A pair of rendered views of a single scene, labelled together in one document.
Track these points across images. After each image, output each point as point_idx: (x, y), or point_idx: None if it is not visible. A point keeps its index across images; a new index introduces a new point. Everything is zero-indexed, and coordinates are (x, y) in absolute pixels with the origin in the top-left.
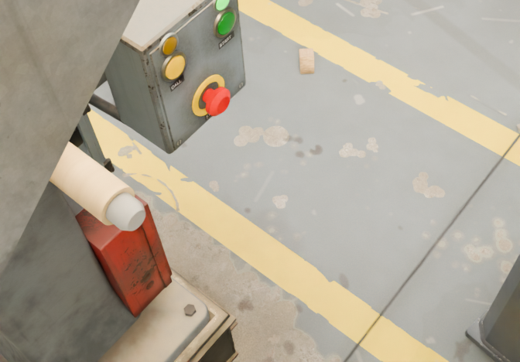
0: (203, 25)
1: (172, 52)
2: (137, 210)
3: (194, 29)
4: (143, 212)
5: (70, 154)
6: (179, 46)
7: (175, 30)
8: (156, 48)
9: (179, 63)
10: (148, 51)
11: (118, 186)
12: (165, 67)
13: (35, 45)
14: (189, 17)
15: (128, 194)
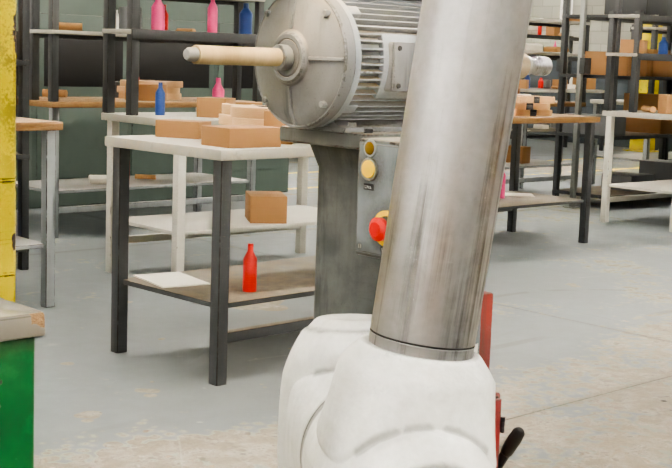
0: (394, 160)
1: (367, 152)
2: (187, 49)
3: (388, 156)
4: (188, 53)
5: (221, 46)
6: (376, 157)
7: (379, 144)
8: (364, 143)
9: (369, 167)
10: (361, 141)
11: (200, 46)
12: (363, 162)
13: None
14: (389, 145)
15: (197, 50)
